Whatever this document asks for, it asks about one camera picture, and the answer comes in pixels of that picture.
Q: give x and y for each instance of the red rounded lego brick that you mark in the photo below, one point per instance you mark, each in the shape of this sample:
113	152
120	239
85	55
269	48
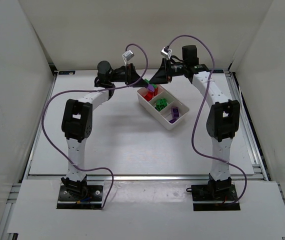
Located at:
149	96

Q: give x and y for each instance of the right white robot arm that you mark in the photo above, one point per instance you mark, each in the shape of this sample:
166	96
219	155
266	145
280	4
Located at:
224	114

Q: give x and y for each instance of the white three-compartment tray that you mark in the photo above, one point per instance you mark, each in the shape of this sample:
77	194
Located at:
164	116

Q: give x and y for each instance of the green square lego brick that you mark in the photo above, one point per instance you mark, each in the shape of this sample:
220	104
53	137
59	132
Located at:
160	104

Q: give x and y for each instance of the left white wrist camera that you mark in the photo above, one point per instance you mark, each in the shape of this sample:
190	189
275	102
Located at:
127	56

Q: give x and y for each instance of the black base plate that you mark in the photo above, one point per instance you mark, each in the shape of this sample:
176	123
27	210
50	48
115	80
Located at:
204	201
90	199

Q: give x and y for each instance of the purple paw print lego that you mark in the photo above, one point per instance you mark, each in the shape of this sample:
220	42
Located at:
175	112

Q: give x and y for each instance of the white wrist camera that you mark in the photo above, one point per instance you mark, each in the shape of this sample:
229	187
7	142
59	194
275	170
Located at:
166	52
127	56

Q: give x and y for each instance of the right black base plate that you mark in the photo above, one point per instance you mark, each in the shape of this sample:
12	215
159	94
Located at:
204	201

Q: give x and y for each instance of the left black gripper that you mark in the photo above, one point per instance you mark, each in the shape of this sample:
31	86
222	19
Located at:
129	75

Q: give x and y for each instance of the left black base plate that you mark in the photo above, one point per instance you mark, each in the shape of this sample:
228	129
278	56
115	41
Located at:
90	199

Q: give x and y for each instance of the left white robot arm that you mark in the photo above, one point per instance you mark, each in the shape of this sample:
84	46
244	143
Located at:
77	121

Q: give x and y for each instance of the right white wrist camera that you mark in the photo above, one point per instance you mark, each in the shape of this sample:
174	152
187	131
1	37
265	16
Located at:
166	52

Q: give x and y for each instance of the blue label sticker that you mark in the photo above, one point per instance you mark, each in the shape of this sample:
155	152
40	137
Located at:
66	72

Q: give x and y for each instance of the red sloped lego brick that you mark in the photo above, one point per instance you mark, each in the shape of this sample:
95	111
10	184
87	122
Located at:
156	90

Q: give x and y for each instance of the purple curved lego brick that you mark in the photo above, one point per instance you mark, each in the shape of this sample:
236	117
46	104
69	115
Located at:
172	121

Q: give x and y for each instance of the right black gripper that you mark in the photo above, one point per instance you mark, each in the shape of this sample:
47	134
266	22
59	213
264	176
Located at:
167	71

